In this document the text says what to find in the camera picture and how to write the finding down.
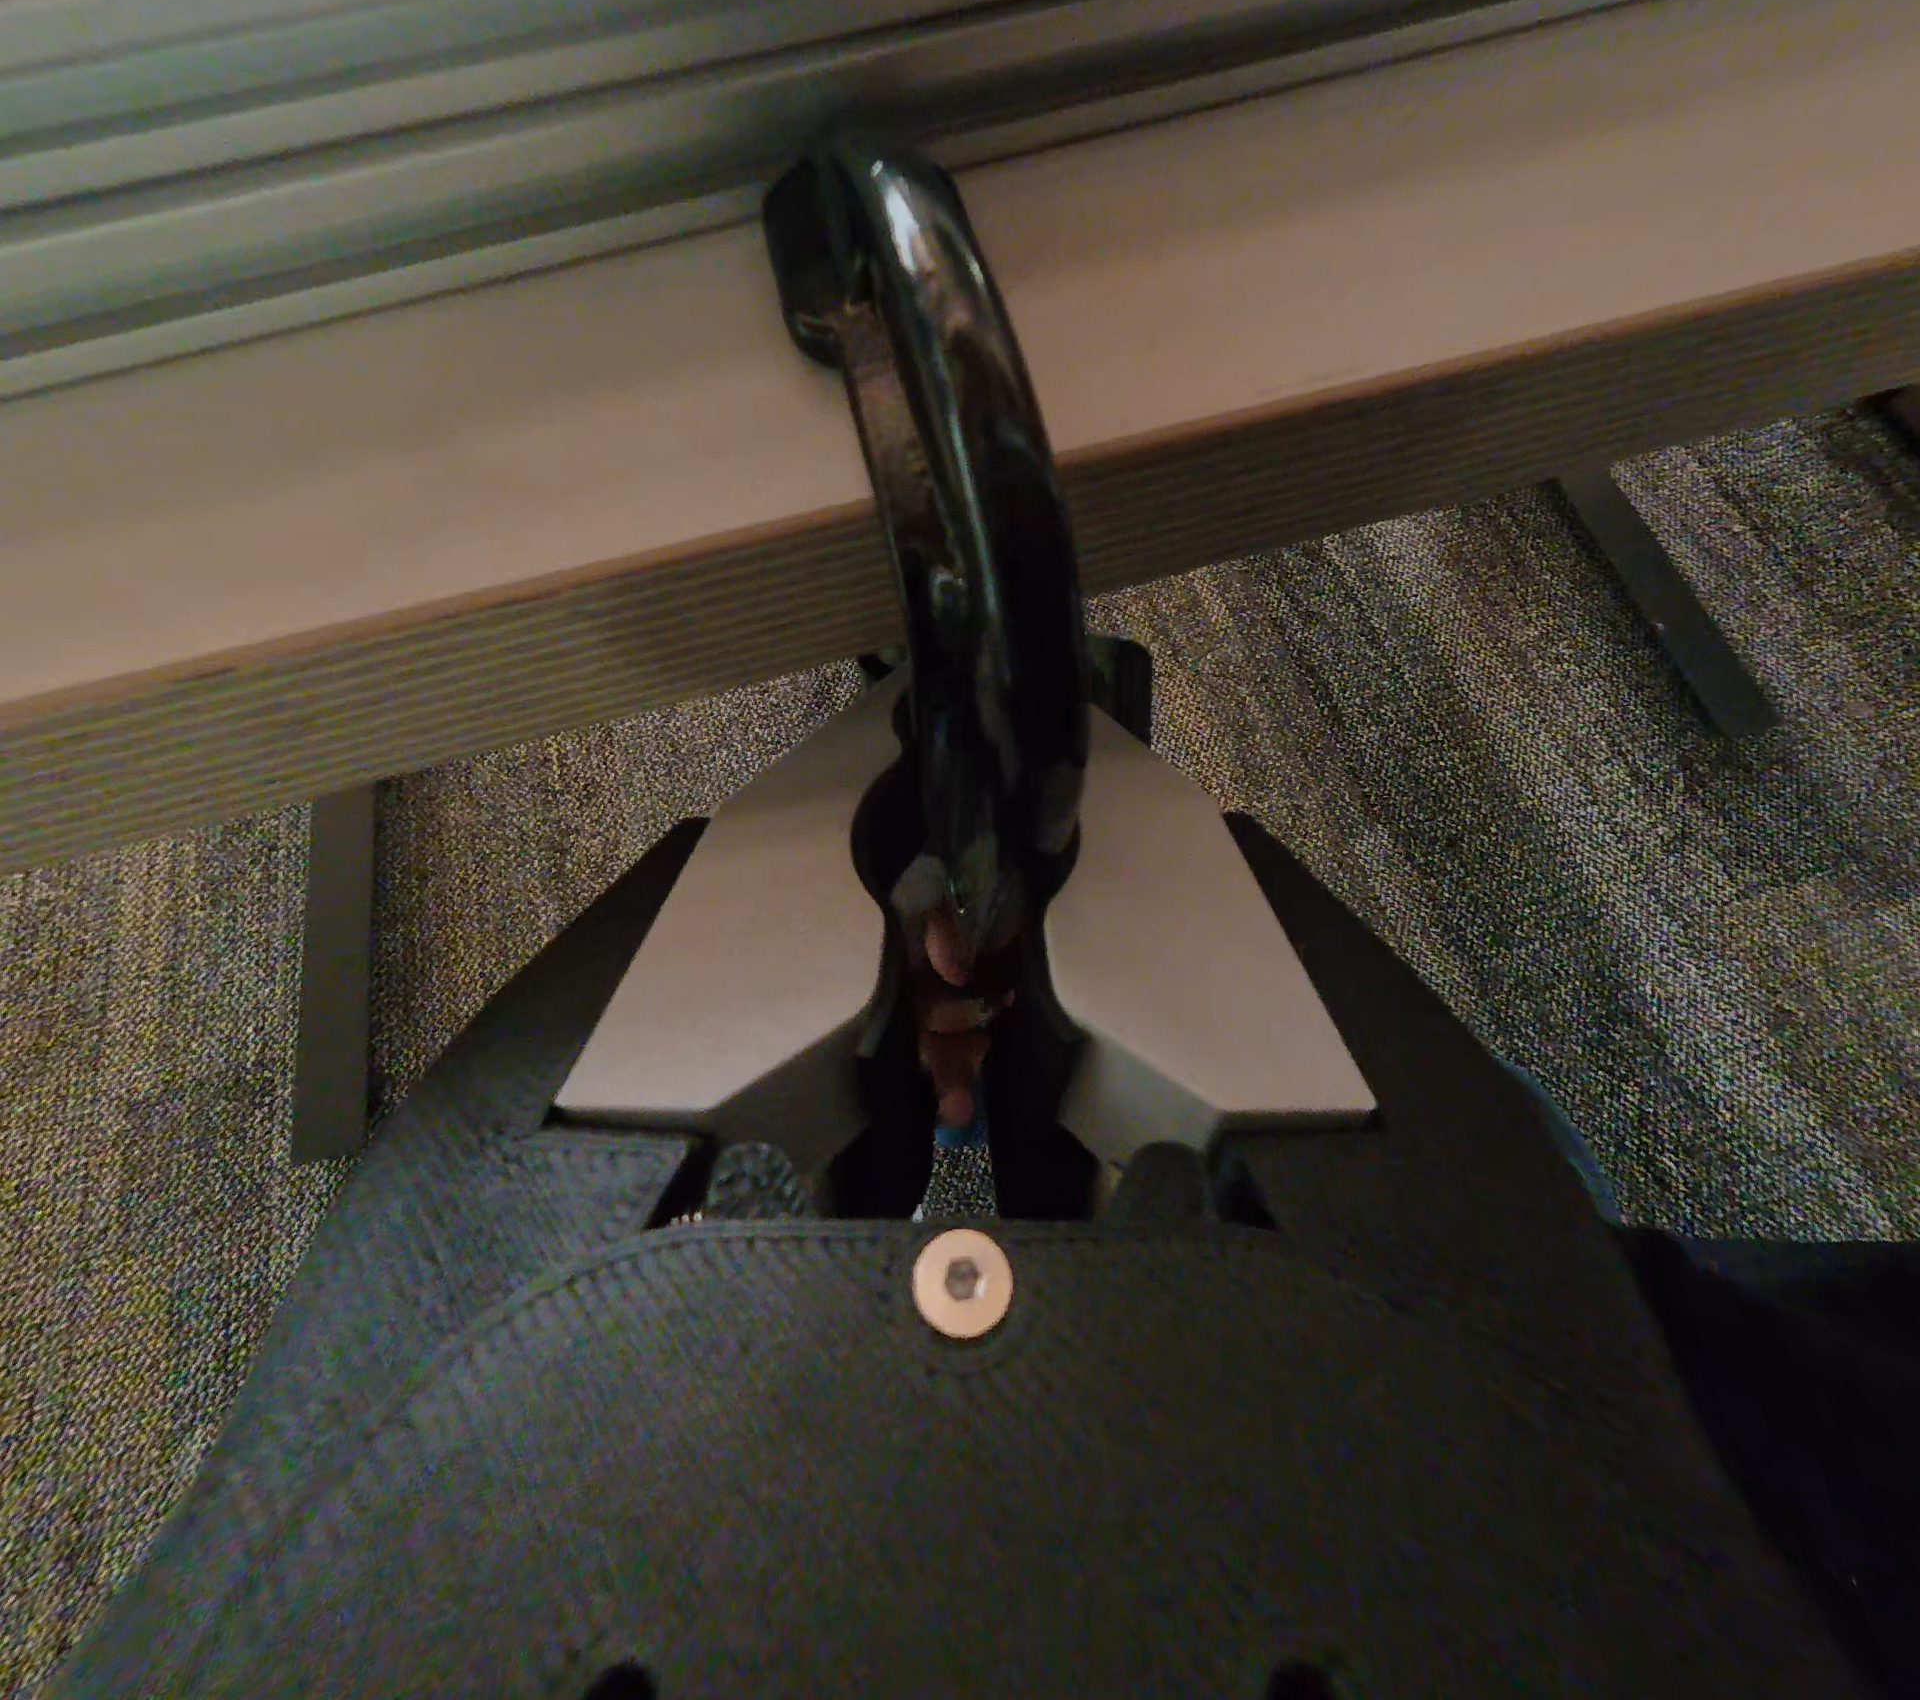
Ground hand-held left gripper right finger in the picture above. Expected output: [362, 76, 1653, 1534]
[1035, 731, 1379, 1207]

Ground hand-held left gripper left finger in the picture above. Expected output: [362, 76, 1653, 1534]
[553, 676, 918, 1207]

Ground black C-clamp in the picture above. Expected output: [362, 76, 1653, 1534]
[762, 140, 1158, 967]

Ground grey desk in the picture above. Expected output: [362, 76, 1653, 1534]
[0, 0, 1920, 1170]

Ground person's dark trousers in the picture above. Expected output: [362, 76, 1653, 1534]
[1621, 1225, 1920, 1700]

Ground grey aluminium extrusion beam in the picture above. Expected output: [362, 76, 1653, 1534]
[0, 0, 1920, 404]

